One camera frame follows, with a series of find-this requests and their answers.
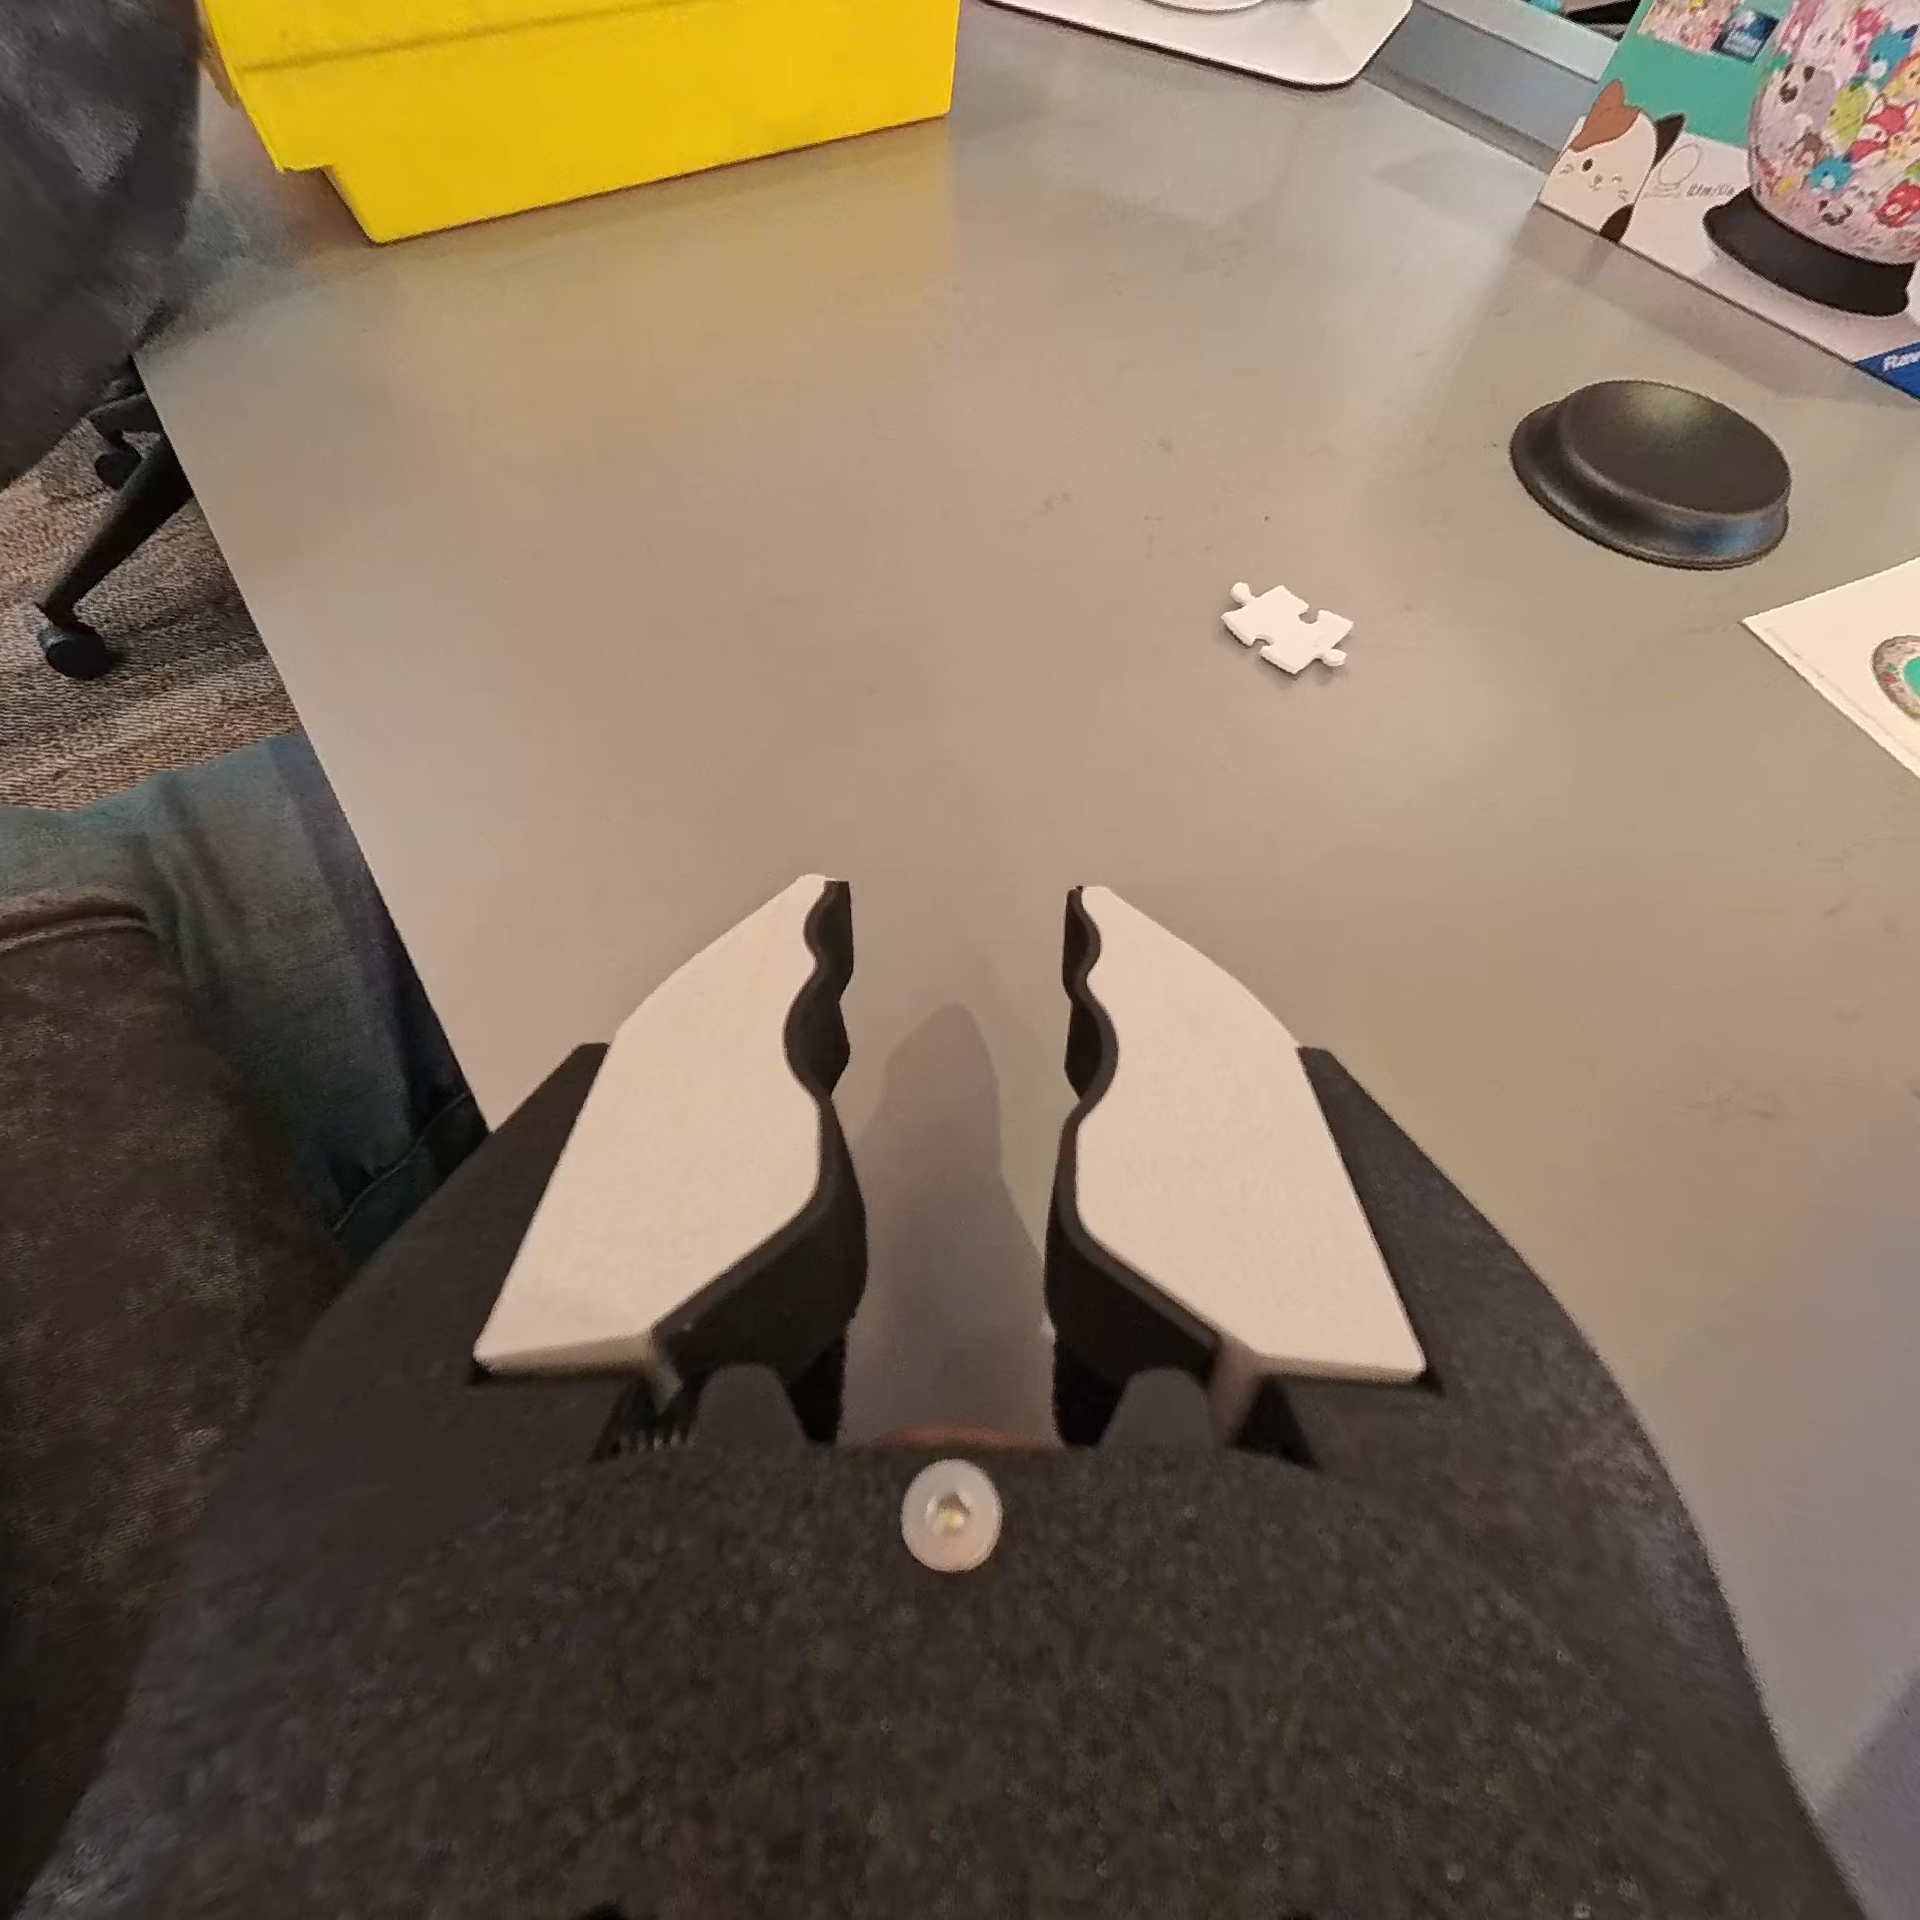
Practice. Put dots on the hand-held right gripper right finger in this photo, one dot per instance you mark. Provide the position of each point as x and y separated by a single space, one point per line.
1229 1184

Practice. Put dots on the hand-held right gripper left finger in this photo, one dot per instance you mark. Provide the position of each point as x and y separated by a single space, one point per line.
674 1170

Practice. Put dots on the white puzzle piece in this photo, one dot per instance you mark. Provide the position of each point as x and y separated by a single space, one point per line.
1283 627

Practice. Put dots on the yellow plastic bin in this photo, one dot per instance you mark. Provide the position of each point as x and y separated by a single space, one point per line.
601 105

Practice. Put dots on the colourful puzzle ball box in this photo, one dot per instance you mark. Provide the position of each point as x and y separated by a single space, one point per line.
1695 165

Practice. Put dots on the person's jeans leg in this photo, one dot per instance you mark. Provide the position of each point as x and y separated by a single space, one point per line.
270 959

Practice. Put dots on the person's dark grey garment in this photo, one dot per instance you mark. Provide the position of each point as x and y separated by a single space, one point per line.
136 1349

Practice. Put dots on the white printed instruction leaflet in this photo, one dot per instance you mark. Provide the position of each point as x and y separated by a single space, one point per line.
1851 660

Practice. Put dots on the black round stand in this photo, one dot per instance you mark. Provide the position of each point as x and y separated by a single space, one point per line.
1649 465

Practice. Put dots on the white base clear stand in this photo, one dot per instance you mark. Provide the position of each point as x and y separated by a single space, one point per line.
1274 36

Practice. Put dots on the dark office chair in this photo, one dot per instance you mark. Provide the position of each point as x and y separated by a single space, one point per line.
76 181

